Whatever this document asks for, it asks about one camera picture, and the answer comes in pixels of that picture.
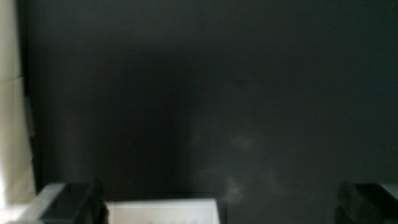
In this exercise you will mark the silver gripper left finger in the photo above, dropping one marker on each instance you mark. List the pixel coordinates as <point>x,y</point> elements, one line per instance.
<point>68,204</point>

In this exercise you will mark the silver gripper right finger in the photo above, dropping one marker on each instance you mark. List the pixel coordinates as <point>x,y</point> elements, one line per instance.
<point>367,203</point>

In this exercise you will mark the white drawer box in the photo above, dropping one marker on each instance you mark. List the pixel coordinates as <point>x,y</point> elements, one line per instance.
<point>182,211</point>

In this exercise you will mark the white L-shaped fence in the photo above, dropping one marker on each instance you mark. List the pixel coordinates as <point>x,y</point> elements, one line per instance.
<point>17,178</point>

